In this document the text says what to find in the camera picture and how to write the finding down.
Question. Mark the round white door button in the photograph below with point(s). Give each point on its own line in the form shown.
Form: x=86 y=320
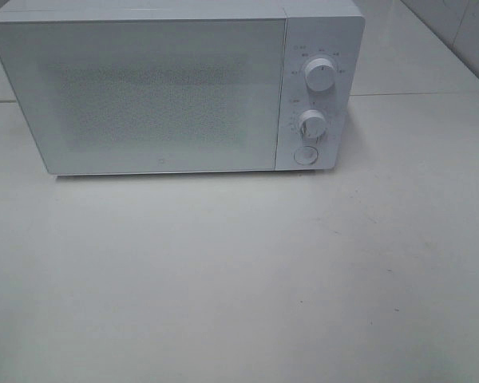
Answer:
x=306 y=155

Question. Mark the white microwave knob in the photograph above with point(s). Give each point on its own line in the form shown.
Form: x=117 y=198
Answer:
x=320 y=73
x=312 y=124

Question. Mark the white microwave door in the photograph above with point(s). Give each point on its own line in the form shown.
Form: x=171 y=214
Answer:
x=145 y=97

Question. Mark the white microwave oven body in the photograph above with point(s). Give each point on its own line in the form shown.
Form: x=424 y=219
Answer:
x=331 y=29

